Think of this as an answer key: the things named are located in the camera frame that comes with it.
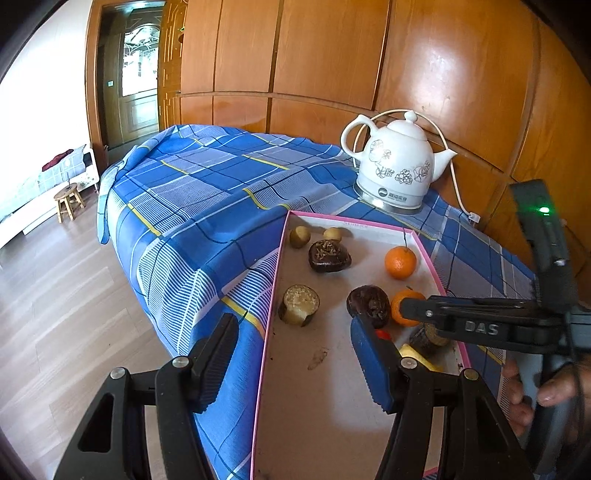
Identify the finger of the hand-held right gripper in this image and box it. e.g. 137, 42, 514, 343
399, 296, 455, 326

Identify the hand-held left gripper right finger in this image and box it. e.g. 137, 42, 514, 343
350, 316, 536, 480

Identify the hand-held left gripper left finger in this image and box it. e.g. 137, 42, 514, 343
53, 313, 240, 480

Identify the short-stemmed orange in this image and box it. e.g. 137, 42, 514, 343
390, 286, 426, 328

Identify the yellow fruit chunk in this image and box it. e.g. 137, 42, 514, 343
398, 344, 437, 372

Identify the dark brown wrinkled fruit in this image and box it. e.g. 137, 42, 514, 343
346, 285, 393, 329
308, 239, 352, 274

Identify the long-stemmed orange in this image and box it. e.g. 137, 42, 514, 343
385, 228, 417, 280

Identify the white tray with pink rim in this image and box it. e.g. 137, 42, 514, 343
249, 210, 472, 480

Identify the person's right hand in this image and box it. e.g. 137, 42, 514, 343
502, 357, 591, 437

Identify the white floral ceramic kettle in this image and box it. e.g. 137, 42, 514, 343
341, 110, 459, 214

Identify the blue plaid tablecloth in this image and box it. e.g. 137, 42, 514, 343
96, 124, 541, 480

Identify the small wooden stool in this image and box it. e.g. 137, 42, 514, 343
53, 182, 87, 223

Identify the white bench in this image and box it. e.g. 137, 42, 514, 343
0, 143, 100, 250

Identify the dark red cloth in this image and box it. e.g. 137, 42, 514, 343
41, 148, 75, 172

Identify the wooden door with glass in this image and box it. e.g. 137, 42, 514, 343
85, 0, 181, 158

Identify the wooden wardrobe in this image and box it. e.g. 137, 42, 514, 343
157, 0, 591, 296

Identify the white kettle power cord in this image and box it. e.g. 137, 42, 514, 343
353, 108, 483, 223

